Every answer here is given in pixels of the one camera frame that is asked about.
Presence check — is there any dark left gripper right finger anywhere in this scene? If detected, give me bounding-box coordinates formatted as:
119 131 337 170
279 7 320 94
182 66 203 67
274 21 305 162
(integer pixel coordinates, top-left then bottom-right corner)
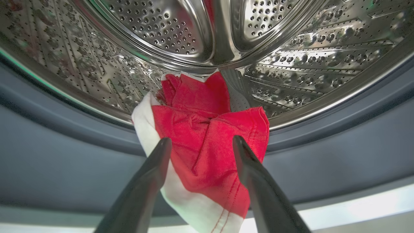
232 135 311 233

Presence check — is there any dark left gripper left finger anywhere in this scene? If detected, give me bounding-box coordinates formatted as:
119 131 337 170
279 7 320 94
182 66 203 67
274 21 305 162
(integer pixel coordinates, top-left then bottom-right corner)
94 137 173 233

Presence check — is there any red garment with white trim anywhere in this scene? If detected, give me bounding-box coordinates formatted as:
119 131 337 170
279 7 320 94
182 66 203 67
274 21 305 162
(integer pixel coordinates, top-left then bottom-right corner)
132 72 270 233

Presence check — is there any grey rubber door gasket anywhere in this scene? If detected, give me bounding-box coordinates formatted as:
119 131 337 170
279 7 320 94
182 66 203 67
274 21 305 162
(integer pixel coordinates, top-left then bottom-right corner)
0 49 414 218

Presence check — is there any white front-load washing machine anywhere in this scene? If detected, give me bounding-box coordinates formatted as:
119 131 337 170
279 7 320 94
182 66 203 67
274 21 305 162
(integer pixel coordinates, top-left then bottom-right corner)
0 184 414 233

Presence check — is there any steel washing machine drum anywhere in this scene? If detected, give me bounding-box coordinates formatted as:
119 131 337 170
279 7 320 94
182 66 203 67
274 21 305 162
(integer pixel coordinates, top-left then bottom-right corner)
0 0 414 130

